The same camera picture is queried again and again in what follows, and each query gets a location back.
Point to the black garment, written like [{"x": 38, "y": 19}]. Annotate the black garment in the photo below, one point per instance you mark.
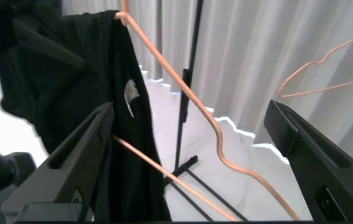
[{"x": 54, "y": 93}]

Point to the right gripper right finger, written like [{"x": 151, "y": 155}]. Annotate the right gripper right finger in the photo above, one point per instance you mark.
[{"x": 307, "y": 168}]

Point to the pink clothes hanger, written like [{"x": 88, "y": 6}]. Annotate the pink clothes hanger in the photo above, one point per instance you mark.
[
  {"x": 328, "y": 86},
  {"x": 176, "y": 81}
]

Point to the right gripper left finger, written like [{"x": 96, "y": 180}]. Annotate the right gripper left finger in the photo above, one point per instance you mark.
[{"x": 76, "y": 180}]

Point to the black clothes rack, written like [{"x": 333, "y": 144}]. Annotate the black clothes rack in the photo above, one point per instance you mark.
[{"x": 185, "y": 93}]

